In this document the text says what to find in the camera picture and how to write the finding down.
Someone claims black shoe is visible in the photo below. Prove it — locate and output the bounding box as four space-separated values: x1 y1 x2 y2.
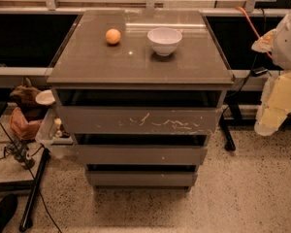
0 194 17 233

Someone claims black metal stand leg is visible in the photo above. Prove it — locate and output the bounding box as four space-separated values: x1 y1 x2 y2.
19 149 50 232

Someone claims black table leg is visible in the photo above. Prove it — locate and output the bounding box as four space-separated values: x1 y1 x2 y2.
219 102 243 151

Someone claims grey clamp tool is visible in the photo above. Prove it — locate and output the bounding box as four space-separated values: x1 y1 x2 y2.
5 140 35 170

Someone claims orange cable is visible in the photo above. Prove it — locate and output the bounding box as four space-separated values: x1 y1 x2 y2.
235 5 274 60

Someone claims small white bowl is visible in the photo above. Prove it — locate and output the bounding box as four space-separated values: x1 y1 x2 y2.
35 89 55 106

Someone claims grey bottom drawer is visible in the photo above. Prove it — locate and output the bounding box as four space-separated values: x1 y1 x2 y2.
85 171 197 186

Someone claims grey top drawer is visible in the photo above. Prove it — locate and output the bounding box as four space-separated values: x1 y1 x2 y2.
57 106 222 135

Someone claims grey middle drawer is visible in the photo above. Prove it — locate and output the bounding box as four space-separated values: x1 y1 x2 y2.
76 145 207 165

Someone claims tan foam padded gripper finger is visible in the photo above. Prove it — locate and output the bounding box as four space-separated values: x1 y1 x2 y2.
251 29 276 53

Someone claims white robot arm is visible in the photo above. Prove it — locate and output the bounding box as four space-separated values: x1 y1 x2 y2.
251 10 291 136

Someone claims black floor cable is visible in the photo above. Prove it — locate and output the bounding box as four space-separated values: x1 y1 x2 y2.
0 113 63 233

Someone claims black power adapter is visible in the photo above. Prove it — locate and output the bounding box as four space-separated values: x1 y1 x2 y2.
250 67 268 77

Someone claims grey drawer cabinet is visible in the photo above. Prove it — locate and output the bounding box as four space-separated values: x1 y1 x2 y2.
46 9 235 192

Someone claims clear plastic bin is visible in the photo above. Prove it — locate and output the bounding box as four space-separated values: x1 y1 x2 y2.
35 108 75 158

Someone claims orange cloth bag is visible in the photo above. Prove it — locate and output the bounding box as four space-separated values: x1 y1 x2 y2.
10 107 42 141

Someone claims brown plush toy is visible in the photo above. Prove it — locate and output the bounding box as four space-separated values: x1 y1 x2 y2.
10 77 48 120

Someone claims white ceramic bowl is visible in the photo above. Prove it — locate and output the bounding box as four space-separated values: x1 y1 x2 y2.
147 27 182 56

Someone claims grey drawer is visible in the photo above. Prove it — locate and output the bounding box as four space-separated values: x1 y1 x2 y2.
57 106 222 135
76 145 207 165
85 171 197 186

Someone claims yellow foam padded gripper finger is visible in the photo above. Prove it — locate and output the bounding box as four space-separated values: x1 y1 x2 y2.
254 71 291 136

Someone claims orange fruit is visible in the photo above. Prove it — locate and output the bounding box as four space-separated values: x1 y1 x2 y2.
105 29 121 45

